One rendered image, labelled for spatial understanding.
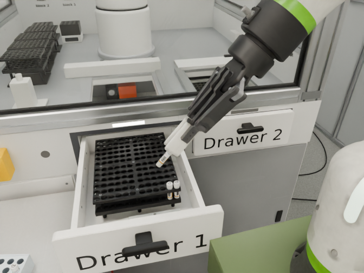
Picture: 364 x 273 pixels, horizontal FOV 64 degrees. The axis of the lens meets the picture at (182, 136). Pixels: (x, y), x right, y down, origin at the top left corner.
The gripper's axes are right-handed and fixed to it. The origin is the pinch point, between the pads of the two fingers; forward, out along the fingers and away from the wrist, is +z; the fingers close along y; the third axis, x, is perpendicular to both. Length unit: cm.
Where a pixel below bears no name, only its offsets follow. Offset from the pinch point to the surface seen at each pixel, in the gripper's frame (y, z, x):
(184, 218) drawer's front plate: 9.8, 8.8, 6.2
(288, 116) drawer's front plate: -23.8, -14.3, 30.9
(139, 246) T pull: 13.3, 15.1, 1.2
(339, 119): -140, -34, 150
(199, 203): 3.5, 8.4, 10.7
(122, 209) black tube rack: 0.6, 19.9, 0.3
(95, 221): 0.0, 26.2, -2.3
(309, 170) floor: -109, 7, 137
